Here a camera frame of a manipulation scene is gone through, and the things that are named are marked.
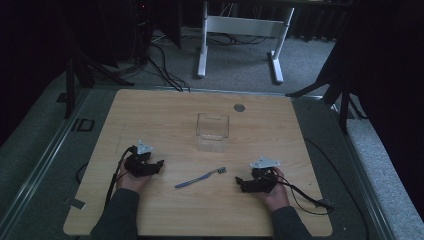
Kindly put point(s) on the grey round table grommet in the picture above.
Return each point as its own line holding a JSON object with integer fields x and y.
{"x": 239, "y": 107}

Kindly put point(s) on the clear plastic container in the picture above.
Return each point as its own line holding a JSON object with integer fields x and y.
{"x": 212, "y": 131}

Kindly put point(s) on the blue toothbrush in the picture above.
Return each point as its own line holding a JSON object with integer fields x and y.
{"x": 196, "y": 180}

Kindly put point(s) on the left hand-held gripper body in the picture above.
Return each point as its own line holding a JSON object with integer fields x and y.
{"x": 140, "y": 156}

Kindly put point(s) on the white desk frame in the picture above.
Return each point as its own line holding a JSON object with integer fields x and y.
{"x": 240, "y": 26}

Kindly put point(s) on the grey tape piece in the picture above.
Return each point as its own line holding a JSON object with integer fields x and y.
{"x": 76, "y": 203}

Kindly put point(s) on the black metal stand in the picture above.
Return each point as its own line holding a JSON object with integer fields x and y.
{"x": 86, "y": 71}
{"x": 336, "y": 90}

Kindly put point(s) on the person's right hand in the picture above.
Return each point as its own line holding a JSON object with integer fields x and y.
{"x": 278, "y": 196}

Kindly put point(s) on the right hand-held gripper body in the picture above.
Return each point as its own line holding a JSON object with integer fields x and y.
{"x": 264, "y": 175}

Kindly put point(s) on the person's left hand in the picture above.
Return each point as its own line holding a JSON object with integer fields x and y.
{"x": 131, "y": 182}

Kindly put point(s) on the black rectangular floor bracket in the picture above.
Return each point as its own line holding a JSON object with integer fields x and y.
{"x": 84, "y": 125}

